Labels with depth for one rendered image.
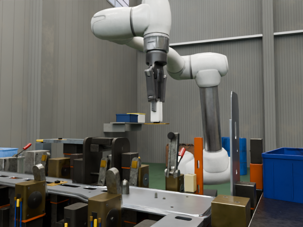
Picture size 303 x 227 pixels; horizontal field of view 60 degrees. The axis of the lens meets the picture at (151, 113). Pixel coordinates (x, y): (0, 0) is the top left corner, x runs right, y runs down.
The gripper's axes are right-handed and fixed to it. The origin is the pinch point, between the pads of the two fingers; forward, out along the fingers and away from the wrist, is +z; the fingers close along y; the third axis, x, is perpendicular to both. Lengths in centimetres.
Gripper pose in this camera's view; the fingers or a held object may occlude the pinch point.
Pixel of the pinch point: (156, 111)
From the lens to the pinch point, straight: 90.3
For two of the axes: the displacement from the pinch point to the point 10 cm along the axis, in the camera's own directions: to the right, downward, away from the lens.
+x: 8.9, -0.2, -4.6
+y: -4.6, -0.4, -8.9
